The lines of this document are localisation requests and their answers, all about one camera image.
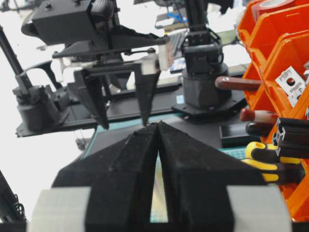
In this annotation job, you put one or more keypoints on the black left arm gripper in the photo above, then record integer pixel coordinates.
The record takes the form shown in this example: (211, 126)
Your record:
(90, 29)

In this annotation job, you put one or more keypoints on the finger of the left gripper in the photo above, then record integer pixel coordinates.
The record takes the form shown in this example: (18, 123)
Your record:
(145, 89)

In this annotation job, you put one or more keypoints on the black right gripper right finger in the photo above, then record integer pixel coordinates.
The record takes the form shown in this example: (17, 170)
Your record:
(210, 191)

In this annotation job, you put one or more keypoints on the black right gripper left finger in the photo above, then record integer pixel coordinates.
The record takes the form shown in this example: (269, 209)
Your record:
(109, 191)

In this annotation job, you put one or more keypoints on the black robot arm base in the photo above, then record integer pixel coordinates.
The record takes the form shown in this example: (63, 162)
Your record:
(204, 58)

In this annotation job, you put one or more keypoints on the orange container rack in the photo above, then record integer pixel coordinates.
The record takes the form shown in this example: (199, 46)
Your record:
(275, 40)

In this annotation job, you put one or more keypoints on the black table mat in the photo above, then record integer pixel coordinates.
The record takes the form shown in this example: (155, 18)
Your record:
(206, 130)

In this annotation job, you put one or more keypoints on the small black tray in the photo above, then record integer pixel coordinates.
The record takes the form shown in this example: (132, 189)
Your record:
(234, 135)

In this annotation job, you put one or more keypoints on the green cutting mat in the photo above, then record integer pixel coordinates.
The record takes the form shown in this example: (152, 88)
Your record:
(159, 210)

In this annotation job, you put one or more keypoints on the black aluminium extrusion front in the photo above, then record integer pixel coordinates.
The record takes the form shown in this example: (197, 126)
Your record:
(292, 138)

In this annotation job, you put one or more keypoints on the yellow black screwdriver handle rear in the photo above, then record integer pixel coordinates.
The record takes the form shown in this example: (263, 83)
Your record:
(267, 153)

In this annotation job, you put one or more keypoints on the yellow black screwdriver handle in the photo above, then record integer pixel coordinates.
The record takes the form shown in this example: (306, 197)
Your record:
(278, 173)
(267, 153)

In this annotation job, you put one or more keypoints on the black tool handle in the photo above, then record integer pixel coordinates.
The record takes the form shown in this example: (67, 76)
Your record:
(258, 129)

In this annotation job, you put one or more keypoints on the red white tool handle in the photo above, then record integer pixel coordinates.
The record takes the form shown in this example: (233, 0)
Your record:
(259, 116)

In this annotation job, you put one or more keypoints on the brown tool handle upper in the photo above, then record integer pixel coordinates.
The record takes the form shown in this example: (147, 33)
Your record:
(234, 83)

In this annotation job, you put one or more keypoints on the black frame rail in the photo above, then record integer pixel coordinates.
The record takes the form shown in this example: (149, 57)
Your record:
(168, 99)

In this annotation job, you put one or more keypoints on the yellow black screwdriver handle front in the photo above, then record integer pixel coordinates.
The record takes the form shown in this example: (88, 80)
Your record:
(278, 173)

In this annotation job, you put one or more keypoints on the silver metal bracket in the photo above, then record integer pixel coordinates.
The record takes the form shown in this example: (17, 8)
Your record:
(292, 84)

